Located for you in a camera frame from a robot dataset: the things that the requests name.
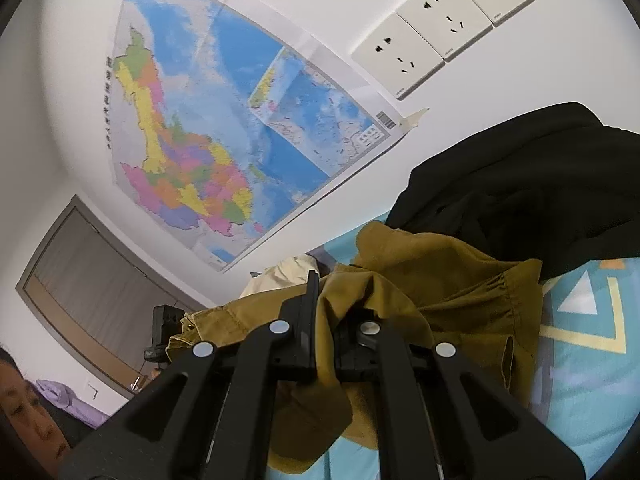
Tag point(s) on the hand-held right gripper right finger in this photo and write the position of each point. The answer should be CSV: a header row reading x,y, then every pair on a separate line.
x,y
425,410

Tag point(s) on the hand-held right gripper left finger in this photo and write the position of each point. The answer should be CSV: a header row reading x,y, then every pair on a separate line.
x,y
240,410

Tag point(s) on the olive brown jacket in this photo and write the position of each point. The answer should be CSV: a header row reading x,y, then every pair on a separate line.
x,y
425,280

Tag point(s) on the black garment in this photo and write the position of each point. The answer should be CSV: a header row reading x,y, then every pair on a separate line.
x,y
525,185

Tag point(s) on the grey door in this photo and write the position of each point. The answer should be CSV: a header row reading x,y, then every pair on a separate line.
x,y
90,285

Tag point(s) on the purple cloth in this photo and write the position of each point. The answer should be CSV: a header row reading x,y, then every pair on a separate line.
x,y
60,392

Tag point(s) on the cream garment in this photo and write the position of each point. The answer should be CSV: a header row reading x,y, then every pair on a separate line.
x,y
285,272

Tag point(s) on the person's head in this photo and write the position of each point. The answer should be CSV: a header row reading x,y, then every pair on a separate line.
x,y
27,410

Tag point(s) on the teal grey printed bedsheet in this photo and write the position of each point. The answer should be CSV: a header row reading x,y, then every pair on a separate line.
x,y
590,385

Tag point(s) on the masking tape strip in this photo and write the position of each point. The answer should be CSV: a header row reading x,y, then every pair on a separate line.
x,y
415,116

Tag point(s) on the colourful wall map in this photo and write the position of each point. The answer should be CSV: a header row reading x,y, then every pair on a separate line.
x,y
200,110

